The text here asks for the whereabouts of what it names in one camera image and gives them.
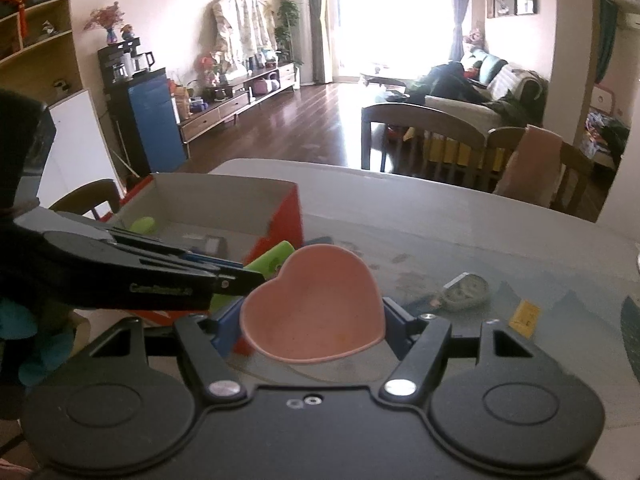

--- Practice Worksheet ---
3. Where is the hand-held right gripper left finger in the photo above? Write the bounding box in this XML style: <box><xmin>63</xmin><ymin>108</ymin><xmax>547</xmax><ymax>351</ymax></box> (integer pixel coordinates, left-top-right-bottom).
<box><xmin>90</xmin><ymin>302</ymin><xmax>246</xmax><ymax>401</ymax></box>

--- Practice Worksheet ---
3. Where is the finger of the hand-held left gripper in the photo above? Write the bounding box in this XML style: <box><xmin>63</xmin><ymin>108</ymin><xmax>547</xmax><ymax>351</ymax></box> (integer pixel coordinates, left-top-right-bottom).
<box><xmin>15</xmin><ymin>207</ymin><xmax>243</xmax><ymax>273</ymax></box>
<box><xmin>45</xmin><ymin>232</ymin><xmax>265</xmax><ymax>311</ymax></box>

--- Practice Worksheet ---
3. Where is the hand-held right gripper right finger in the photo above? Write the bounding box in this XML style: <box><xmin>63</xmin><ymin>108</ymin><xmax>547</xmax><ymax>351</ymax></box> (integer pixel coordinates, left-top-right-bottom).
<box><xmin>380</xmin><ymin>298</ymin><xmax>545</xmax><ymax>403</ymax></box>

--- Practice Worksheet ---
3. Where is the pink heart-shaped bowl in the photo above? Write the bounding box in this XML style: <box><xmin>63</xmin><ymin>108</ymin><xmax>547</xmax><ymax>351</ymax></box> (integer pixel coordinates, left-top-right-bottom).
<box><xmin>240</xmin><ymin>243</ymin><xmax>387</xmax><ymax>362</ymax></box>

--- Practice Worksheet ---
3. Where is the red cardboard box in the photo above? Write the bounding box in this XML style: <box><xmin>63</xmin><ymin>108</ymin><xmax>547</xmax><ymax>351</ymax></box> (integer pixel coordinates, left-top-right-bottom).
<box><xmin>97</xmin><ymin>174</ymin><xmax>305</xmax><ymax>358</ymax></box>

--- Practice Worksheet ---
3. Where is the person's left hand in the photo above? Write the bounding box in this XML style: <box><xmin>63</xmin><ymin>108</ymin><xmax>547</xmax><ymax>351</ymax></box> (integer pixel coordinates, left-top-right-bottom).
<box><xmin>0</xmin><ymin>300</ymin><xmax>78</xmax><ymax>388</ymax></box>

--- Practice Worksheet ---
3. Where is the dark wooden chair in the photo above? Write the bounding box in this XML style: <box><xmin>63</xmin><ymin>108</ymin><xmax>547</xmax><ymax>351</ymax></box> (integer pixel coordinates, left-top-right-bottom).
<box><xmin>361</xmin><ymin>102</ymin><xmax>488</xmax><ymax>181</ymax></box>
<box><xmin>47</xmin><ymin>178</ymin><xmax>123</xmax><ymax>221</ymax></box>

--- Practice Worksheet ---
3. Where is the white cabinet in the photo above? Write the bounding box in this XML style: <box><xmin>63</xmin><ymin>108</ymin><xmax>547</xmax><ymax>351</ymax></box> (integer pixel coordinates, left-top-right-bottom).
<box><xmin>37</xmin><ymin>89</ymin><xmax>121</xmax><ymax>208</ymax></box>

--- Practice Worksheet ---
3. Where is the white tape dispenser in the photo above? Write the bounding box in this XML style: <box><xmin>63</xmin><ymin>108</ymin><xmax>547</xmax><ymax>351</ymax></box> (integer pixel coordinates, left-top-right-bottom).
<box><xmin>402</xmin><ymin>271</ymin><xmax>491</xmax><ymax>313</ymax></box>

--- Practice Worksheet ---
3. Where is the black and blue water dispenser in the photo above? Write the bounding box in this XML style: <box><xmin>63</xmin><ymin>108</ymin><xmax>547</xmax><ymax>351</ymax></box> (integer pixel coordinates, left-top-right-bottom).
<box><xmin>97</xmin><ymin>37</ymin><xmax>188</xmax><ymax>176</ymax></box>

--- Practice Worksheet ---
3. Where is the yellow box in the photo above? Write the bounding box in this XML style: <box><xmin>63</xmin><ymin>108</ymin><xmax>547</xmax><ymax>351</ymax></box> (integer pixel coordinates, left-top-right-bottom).
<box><xmin>512</xmin><ymin>300</ymin><xmax>543</xmax><ymax>333</ymax></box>

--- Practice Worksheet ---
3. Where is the flower vase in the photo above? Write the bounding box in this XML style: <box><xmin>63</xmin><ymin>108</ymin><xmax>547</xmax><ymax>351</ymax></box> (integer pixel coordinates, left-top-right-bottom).
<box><xmin>82</xmin><ymin>2</ymin><xmax>126</xmax><ymax>46</ymax></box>

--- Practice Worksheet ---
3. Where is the wooden TV cabinet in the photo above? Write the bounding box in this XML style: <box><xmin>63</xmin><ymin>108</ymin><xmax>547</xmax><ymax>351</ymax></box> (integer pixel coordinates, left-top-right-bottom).
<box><xmin>177</xmin><ymin>61</ymin><xmax>297</xmax><ymax>143</ymax></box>

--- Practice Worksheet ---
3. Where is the red flower plant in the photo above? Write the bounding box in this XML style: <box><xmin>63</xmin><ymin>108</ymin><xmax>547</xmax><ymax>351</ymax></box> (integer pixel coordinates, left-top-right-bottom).
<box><xmin>200</xmin><ymin>52</ymin><xmax>223</xmax><ymax>88</ymax></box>

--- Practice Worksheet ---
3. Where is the pink cloth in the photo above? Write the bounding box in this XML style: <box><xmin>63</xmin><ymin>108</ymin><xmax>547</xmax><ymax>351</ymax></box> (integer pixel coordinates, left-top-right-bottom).
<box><xmin>492</xmin><ymin>125</ymin><xmax>563</xmax><ymax>206</ymax></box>

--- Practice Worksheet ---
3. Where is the sofa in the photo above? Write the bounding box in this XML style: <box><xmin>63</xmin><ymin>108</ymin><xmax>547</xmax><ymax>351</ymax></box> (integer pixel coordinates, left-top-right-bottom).
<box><xmin>405</xmin><ymin>50</ymin><xmax>551</xmax><ymax>133</ymax></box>

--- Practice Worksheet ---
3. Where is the dark blue oval placemat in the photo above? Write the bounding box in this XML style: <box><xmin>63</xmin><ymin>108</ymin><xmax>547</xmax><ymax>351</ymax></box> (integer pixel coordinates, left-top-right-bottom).
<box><xmin>620</xmin><ymin>295</ymin><xmax>640</xmax><ymax>361</ymax></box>

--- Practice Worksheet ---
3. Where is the brown wooden chair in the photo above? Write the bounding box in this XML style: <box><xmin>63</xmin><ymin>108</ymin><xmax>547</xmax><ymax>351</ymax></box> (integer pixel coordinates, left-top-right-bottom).
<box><xmin>487</xmin><ymin>125</ymin><xmax>596</xmax><ymax>211</ymax></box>

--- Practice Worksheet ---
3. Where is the floral cover cloth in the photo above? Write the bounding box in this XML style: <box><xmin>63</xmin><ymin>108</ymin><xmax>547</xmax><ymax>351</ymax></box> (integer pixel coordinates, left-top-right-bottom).
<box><xmin>210</xmin><ymin>0</ymin><xmax>276</xmax><ymax>78</ymax></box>

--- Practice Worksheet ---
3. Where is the coffee table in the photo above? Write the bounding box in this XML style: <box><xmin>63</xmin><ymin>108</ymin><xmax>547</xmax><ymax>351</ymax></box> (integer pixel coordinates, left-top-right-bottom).
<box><xmin>360</xmin><ymin>62</ymin><xmax>408</xmax><ymax>88</ymax></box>

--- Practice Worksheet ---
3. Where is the white tower air conditioner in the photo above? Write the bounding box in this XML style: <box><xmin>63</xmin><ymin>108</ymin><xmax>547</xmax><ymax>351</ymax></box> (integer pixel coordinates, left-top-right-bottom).
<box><xmin>285</xmin><ymin>0</ymin><xmax>317</xmax><ymax>88</ymax></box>

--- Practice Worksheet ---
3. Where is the green house plant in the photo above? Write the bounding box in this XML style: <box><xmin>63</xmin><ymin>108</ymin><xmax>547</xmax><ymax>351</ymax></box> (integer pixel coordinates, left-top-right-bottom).
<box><xmin>275</xmin><ymin>0</ymin><xmax>303</xmax><ymax>68</ymax></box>

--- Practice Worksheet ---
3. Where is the grey curtain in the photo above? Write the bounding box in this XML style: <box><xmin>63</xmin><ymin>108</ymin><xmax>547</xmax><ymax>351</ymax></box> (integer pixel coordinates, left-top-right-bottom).
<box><xmin>445</xmin><ymin>0</ymin><xmax>473</xmax><ymax>63</ymax></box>
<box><xmin>305</xmin><ymin>0</ymin><xmax>333</xmax><ymax>86</ymax></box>

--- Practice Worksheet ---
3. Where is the wooden wall shelf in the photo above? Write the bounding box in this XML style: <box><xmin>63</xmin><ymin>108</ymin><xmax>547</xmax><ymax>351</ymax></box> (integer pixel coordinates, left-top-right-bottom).
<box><xmin>0</xmin><ymin>0</ymin><xmax>83</xmax><ymax>106</ymax></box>

